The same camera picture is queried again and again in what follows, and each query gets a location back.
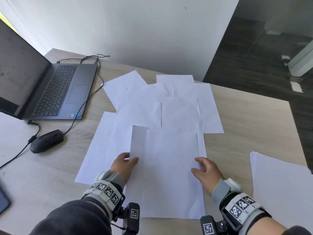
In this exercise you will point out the person's left hand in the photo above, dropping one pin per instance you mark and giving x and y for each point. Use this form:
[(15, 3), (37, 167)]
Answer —
[(121, 166)]

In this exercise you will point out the person's right hand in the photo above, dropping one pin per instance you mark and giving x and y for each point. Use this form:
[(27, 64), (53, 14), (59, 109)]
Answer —
[(210, 174)]

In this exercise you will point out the person's left thumb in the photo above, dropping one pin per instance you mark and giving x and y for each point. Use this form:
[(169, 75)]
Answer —
[(134, 161)]

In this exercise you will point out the person's right thumb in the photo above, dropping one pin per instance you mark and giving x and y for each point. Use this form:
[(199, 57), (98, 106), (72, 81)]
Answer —
[(196, 171)]

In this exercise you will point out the white paper sheet edge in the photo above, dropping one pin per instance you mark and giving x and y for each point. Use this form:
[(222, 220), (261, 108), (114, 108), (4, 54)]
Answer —
[(168, 173)]

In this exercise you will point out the person's left forearm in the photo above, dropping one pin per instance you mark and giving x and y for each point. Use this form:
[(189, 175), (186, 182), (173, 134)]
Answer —
[(73, 219)]

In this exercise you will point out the person's right forearm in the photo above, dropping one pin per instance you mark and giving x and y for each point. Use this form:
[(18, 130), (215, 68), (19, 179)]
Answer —
[(276, 226)]

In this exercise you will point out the left wrist marker band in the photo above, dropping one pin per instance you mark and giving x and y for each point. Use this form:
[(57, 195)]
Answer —
[(106, 189)]

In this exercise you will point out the wrist marker band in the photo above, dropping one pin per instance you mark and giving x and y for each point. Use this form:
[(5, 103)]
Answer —
[(106, 189), (240, 205)]

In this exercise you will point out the right wrist marker band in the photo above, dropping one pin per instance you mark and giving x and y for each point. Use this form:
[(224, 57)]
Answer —
[(240, 205)]

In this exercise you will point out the spread of white papers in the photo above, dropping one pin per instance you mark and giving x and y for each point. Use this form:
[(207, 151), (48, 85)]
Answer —
[(146, 105)]

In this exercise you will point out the stack of white paper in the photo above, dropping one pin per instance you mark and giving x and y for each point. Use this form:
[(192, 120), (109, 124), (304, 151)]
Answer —
[(281, 188)]

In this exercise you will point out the black computer mouse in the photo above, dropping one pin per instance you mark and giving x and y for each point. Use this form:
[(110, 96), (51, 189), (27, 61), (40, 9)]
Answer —
[(46, 141)]

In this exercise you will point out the dark grey laptop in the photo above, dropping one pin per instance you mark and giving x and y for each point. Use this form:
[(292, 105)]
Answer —
[(44, 88)]

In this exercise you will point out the dark smartphone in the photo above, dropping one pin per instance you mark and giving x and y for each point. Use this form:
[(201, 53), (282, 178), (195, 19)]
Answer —
[(3, 199)]

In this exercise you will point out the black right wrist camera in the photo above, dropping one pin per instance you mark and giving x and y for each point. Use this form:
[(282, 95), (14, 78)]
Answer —
[(211, 226)]

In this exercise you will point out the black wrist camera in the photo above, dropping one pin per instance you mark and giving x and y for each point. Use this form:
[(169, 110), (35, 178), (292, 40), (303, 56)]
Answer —
[(130, 217), (211, 226)]

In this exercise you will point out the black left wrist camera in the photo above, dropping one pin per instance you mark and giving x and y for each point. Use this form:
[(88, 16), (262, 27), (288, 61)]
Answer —
[(130, 217)]

